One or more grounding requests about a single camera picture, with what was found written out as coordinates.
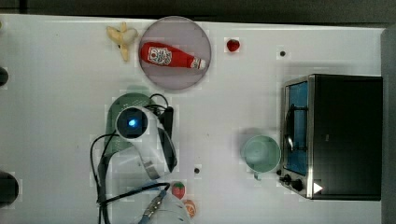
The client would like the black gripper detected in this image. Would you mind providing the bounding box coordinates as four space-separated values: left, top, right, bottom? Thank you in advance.
159 106 174 136

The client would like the green plastic strainer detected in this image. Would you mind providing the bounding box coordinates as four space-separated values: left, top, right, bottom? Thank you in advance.
105 91 152 156

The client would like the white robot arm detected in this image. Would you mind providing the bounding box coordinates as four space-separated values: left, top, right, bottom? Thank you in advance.
97 106 193 224

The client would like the red plush ketchup bottle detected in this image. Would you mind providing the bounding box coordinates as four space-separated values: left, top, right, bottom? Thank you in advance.
139 42 206 70

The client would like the plush strawberry toy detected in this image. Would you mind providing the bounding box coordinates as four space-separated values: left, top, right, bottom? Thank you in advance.
172 182 186 200

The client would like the grey round plate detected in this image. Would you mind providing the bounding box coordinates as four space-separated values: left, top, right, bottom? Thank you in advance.
138 16 211 90

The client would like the plush peeled banana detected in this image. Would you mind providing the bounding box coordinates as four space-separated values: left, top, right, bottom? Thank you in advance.
106 21 138 62

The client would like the small red strawberry toy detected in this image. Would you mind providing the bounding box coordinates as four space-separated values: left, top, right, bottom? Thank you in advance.
226 39 240 52

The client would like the light green mug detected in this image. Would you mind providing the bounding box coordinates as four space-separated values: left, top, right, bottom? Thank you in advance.
240 135 281 181

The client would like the black silver toaster oven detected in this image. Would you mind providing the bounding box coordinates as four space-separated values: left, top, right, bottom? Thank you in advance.
276 74 383 201

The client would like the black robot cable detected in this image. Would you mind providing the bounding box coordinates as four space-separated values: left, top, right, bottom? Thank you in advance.
89 92 172 224

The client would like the black round post upper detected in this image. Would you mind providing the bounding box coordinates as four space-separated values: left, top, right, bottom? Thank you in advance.
0 67 9 86

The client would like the black round post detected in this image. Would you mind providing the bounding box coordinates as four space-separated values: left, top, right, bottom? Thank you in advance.
0 67 9 86
0 171 19 207

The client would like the black round post lower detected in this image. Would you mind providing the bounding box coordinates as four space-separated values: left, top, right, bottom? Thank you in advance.
0 171 19 207

